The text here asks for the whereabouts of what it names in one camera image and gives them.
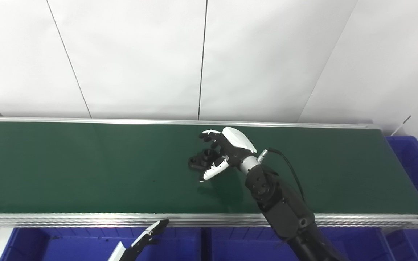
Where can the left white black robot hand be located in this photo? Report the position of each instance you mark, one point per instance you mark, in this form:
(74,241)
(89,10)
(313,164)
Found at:
(140,244)

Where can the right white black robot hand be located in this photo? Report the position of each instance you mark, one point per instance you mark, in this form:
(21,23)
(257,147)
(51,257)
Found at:
(234,145)

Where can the black flange part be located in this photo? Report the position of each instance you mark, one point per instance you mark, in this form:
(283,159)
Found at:
(198,161)

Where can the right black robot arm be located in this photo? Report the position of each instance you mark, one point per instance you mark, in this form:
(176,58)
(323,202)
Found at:
(285,206)

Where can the blue bin with white part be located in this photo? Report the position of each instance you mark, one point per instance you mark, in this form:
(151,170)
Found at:
(74,246)

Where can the green conveyor belt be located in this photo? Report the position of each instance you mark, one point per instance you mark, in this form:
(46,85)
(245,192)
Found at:
(85,219)
(85,166)

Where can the blue bin with black part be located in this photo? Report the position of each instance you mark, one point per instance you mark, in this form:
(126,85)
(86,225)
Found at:
(238,246)

